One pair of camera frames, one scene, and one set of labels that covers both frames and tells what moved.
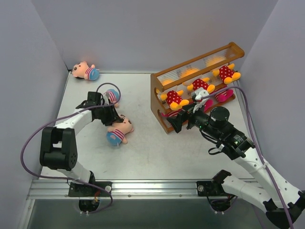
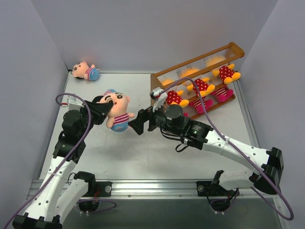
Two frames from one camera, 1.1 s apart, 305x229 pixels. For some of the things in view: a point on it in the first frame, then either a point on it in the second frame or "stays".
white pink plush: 207,103 stays
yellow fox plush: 174,98 stays
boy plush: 116,133 -> 117,118
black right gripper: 185,118 -> 147,119
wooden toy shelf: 195,84 stays
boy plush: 81,70 stays
